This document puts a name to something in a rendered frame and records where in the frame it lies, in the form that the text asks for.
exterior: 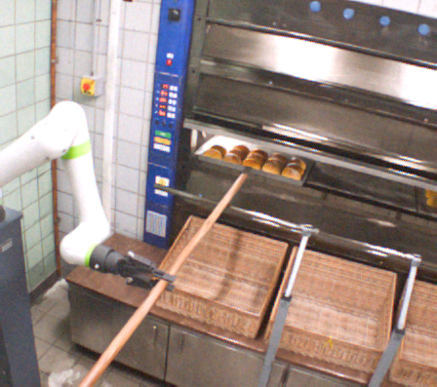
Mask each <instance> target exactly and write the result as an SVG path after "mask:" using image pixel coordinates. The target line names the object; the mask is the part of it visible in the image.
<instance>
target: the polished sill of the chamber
mask: <svg viewBox="0 0 437 387"><path fill-rule="evenodd" d="M198 156H199V154H196V153H194V154H193V155H192V156H190V161H189V164H193V165H196V166H200V167H204V168H207V169H211V170H215V171H218V172H222V173H226V174H232V175H236V176H240V175H241V172H242V171H239V170H236V169H232V168H229V167H225V166H221V165H217V164H214V163H210V162H206V161H202V160H198ZM248 179H251V180H255V181H258V182H262V183H266V184H269V185H273V186H277V187H280V188H284V189H287V190H291V191H294V192H297V193H301V194H304V195H308V196H312V197H315V198H319V199H323V200H326V201H329V202H333V203H337V204H340V205H347V206H350V207H353V208H357V209H360V210H363V211H367V212H371V213H376V214H380V215H383V216H385V215H386V216H389V217H393V218H396V219H399V220H403V221H405V222H409V223H415V224H417V225H421V226H424V227H427V228H430V229H433V228H434V229H437V217H436V216H432V215H426V214H423V213H417V212H414V211H411V210H407V209H404V208H398V207H394V206H391V205H387V204H384V203H382V202H378V201H374V200H371V199H367V198H364V197H361V196H353V195H349V194H347V193H343V192H339V191H336V190H332V189H329V188H326V187H322V186H318V185H314V184H311V183H307V182H303V183H302V185H301V186H299V185H295V184H291V183H289V182H286V181H282V180H278V179H274V178H270V177H266V176H262V175H259V174H251V175H250V176H249V178H248Z"/></svg>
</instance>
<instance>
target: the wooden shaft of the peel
mask: <svg viewBox="0 0 437 387"><path fill-rule="evenodd" d="M246 177H248V176H247V175H246V174H241V175H240V176H239V177H238V179H237V180H236V181H235V183H234V184H233V185H232V186H231V188H230V189H229V190H228V192H227V193H226V194H225V196H224V197H223V198H222V200H221V201H220V202H219V204H218V205H217V206H216V208H215V209H214V210H213V212H212V213H211V214H210V216H209V217H208V218H207V220H206V221H205V222H204V224H203V225H202V226H201V227H200V229H199V230H198V231H197V233H196V234H195V235H194V237H193V238H192V239H191V241H190V242H189V243H188V245H187V246H186V247H185V248H184V250H183V251H182V252H181V254H180V255H179V257H178V258H177V259H176V261H175V262H173V264H172V265H171V267H170V269H169V270H168V271H167V273H169V274H172V275H175V276H176V274H177V273H178V271H179V269H180V268H181V266H182V265H183V264H184V263H185V262H186V260H187V259H188V258H189V256H190V255H191V253H192V252H193V251H194V249H195V248H196V247H197V245H198V244H199V242H200V241H201V240H202V238H203V237H204V236H205V234H206V233H207V231H208V230H209V229H210V227H211V226H212V224H213V223H214V222H215V220H216V219H217V218H218V216H219V214H220V213H221V212H222V210H223V209H224V208H225V206H226V205H227V203H228V202H229V201H230V199H231V198H232V196H233V195H234V194H235V192H236V191H237V190H238V188H239V187H240V185H241V184H242V183H243V181H244V180H245V179H246ZM169 284H170V282H167V281H164V280H161V281H160V282H158V283H157V285H156V286H155V287H154V289H153V290H152V291H151V293H150V295H149V296H148V297H147V298H146V300H145V301H144V302H143V303H142V305H140V306H139V308H138V309H137V310H138V311H137V312H136V313H135V315H133V316H132V318H131V319H130V320H129V321H128V323H127V324H126V325H125V326H124V327H123V329H121V330H120V332H119V334H118V336H116V337H115V338H114V340H113V341H112V342H111V344H110V345H109V347H108V348H106V350H105V352H104V354H102V355H101V356H100V358H99V360H98V361H97V362H96V363H95V364H94V367H93V368H91V370H90V371H89V372H88V374H87V375H86V376H85V377H84V379H83V380H82V381H81V382H80V384H79V385H78V386H77V387H93V386H94V385H95V384H96V383H95V382H96V381H98V379H99V378H100V376H101V374H102V373H103V372H104V371H105V369H106V368H107V367H108V365H109V364H110V363H111V361H112V359H113V358H115V356H116V355H117V354H118V353H117V352H119V350H120V349H121V348H122V346H124V345H125V342H126V340H128V339H129V337H130V336H131V334H132V333H133V331H134V330H135V329H136V327H137V326H138V325H139V324H140V322H141V321H142V320H143V318H144V316H145V315H146V314H147V312H148V311H149V310H150V309H151V308H152V306H153V305H154V304H155V302H156V299H157V298H159V296H160V295H161V294H162V292H163V291H164V289H165V288H166V287H167V285H169Z"/></svg>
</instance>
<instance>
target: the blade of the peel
mask: <svg viewBox="0 0 437 387"><path fill-rule="evenodd" d="M215 144H220V145H222V146H224V147H225V149H226V151H227V153H228V151H229V150H231V149H232V147H233V146H234V145H236V144H243V145H245V146H247V147H248V148H250V151H251V152H252V150H254V149H256V148H261V147H257V146H253V145H249V144H245V143H241V142H237V141H233V140H229V139H225V138H220V139H219V140H217V141H216V142H215V143H213V144H212V145H215ZM212 145H211V146H212ZM211 146H209V147H208V148H207V149H205V150H204V151H203V152H201V153H200V154H199V156H198V160H202V161H206V162H210V163H214V164H217V165H221V166H225V167H229V168H232V169H236V170H239V171H243V170H244V168H245V166H242V162H243V161H241V165H237V164H233V163H230V162H226V161H222V158H223V157H221V160H219V159H215V158H211V157H207V156H204V152H205V151H206V150H208V149H210V148H211ZM261 149H263V150H265V151H266V152H267V153H268V159H267V160H269V157H270V156H271V155H272V154H275V153H280V154H282V155H284V156H285V157H286V158H287V164H286V165H284V170H285V168H286V167H287V166H288V162H289V160H290V159H291V158H299V159H301V160H302V162H303V163H304V164H305V169H304V170H303V174H302V175H301V176H300V180H297V179H294V178H290V177H287V176H283V175H282V172H283V171H284V170H283V171H281V174H273V173H269V172H266V171H263V170H262V168H263V166H264V165H265V163H264V165H263V166H261V170H258V169H254V168H253V172H252V174H259V175H262V176H266V177H270V178H274V179H278V180H282V181H286V182H289V183H291V184H295V185H299V186H301V185H302V183H303V181H304V179H305V176H306V174H307V172H308V169H309V167H310V165H311V163H312V160H308V159H304V158H300V157H297V156H293V155H289V154H286V153H282V152H278V151H274V150H270V149H266V148H261ZM267 160H265V162H266V161H267Z"/></svg>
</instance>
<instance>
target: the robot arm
mask: <svg viewBox="0 0 437 387"><path fill-rule="evenodd" d="M87 129H88V125H87V121H86V117H85V113H84V111H83V109H82V108H81V107H80V106H79V105H78V104H76V103H74V102H71V101H62V102H60V103H58V104H57V105H55V106H54V108H53V109H52V110H51V112H50V113H49V115H48V117H47V118H45V119H43V120H41V121H39V122H38V123H37V124H36V125H35V126H34V127H32V128H31V129H30V130H29V131H28V132H27V133H26V134H24V135H23V136H22V137H21V138H19V139H17V140H16V141H15V142H13V143H12V144H10V145H9V146H8V147H6V148H5V149H3V151H1V152H0V223H2V221H3V220H4V219H5V218H6V213H5V209H4V208H3V207H2V205H1V197H2V193H1V188H2V187H3V186H4V185H6V184H8V183H9V182H10V181H12V180H13V179H16V178H18V177H20V176H21V175H23V174H26V173H27V172H29V171H31V170H33V169H34V168H36V167H39V166H41V165H42V164H45V163H47V162H50V161H51V160H54V159H56V158H58V157H60V161H61V163H62V166H63V168H64V171H65V173H66V175H67V178H68V181H69V183H70V189H71V191H72V195H73V198H74V202H75V206H76V210H77V214H78V219H79V226H78V228H77V229H74V230H73V231H71V232H70V233H69V234H68V235H67V236H65V237H64V238H63V239H62V241H61V242H60V254H61V256H62V258H63V259H64V260H65V261H66V262H68V263H69V264H77V265H82V266H86V267H89V268H92V269H95V270H96V271H99V272H101V273H104V274H105V273H106V274H107V273H110V274H112V275H114V276H121V277H123V278H125V280H126V283H125V284H126V285H128V286H134V287H138V288H141V289H145V290H151V289H152V288H153V287H155V286H156V285H157V283H158V282H160V281H161V280H164V281H167V282H170V283H173V282H174V281H175V280H176V278H177V276H175V275H172V274H169V273H166V271H164V270H160V269H157V267H156V263H155V262H154V261H151V260H149V259H147V258H144V257H142V256H139V255H137V254H135V253H134V252H132V251H129V252H128V253H127V254H126V255H125V256H124V255H123V254H122V253H118V252H116V251H115V249H113V248H110V247H107V246H104V245H101V243H102V242H103V241H104V240H105V239H106V238H107V236H108V235H109V232H110V228H109V225H108V222H107V220H106V217H105V214H104V210H103V208H102V205H101V201H100V198H99V192H98V188H97V183H96V179H95V173H94V166H93V158H92V151H91V144H90V140H89V135H88V130H87ZM150 264H151V265H150ZM138 271H139V272H138ZM140 272H144V273H149V274H151V276H152V275H153V274H154V275H153V277H154V278H158V279H161V280H158V279H156V280H154V279H152V278H149V277H147V276H145V275H143V274H141V273H140ZM129 277H130V278H129Z"/></svg>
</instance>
